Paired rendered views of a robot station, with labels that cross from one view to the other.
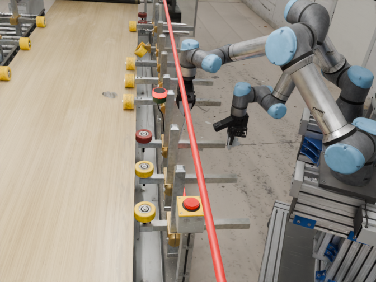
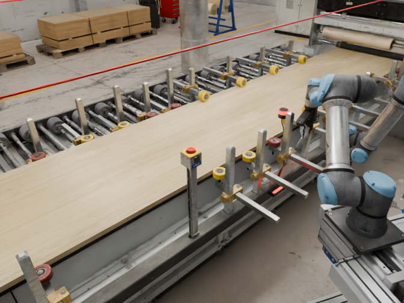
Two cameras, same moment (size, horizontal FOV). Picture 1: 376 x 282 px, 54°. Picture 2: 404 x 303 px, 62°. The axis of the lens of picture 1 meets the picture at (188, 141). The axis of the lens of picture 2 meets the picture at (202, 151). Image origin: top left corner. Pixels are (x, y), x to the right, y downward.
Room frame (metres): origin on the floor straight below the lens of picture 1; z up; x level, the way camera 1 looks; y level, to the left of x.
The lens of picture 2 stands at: (0.06, -1.10, 2.01)
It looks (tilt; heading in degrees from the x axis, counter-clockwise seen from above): 33 degrees down; 57
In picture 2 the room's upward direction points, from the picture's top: 1 degrees counter-clockwise
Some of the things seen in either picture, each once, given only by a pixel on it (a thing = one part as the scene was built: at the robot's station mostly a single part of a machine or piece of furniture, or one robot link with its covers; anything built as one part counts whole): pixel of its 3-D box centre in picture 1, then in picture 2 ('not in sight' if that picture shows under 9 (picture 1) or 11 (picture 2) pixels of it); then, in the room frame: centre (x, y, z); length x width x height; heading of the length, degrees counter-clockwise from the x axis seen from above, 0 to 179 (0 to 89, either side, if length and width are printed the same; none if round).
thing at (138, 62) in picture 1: (168, 64); (356, 108); (2.23, 0.17, 0.95); 0.50 x 0.04 x 0.04; 99
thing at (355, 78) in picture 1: (356, 83); not in sight; (1.62, -0.76, 1.21); 0.13 x 0.12 x 0.14; 22
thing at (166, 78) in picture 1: (164, 116); (306, 139); (1.68, 0.14, 0.88); 0.03 x 0.03 x 0.48; 9
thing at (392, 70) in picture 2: (156, 33); (387, 87); (2.92, 0.34, 0.90); 0.03 x 0.03 x 0.48; 9
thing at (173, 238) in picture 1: (173, 228); (231, 194); (0.97, 0.02, 0.81); 0.13 x 0.06 x 0.05; 9
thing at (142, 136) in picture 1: (143, 142); (273, 146); (1.46, 0.21, 0.85); 0.08 x 0.08 x 0.11
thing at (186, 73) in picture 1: (187, 70); (311, 101); (1.52, 0.03, 1.22); 0.08 x 0.08 x 0.05
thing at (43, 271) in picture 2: not in sight; (43, 280); (-0.02, -0.03, 0.85); 0.08 x 0.08 x 0.11
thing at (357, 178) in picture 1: (353, 163); (368, 214); (1.13, -0.64, 1.09); 0.15 x 0.15 x 0.10
